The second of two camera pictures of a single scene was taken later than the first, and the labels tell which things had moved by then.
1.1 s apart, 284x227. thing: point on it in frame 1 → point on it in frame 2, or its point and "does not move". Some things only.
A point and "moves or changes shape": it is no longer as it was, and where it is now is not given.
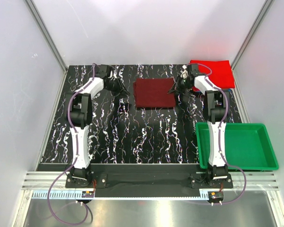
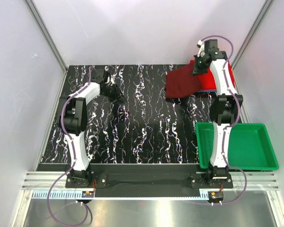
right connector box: x=215 y=196 does not move
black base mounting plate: x=140 y=180 does not move
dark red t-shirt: x=153 y=92 moves or changes shape
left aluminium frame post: x=34 y=14 does not move
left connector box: x=87 y=194 does not move
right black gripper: x=177 y=90 → x=196 y=71
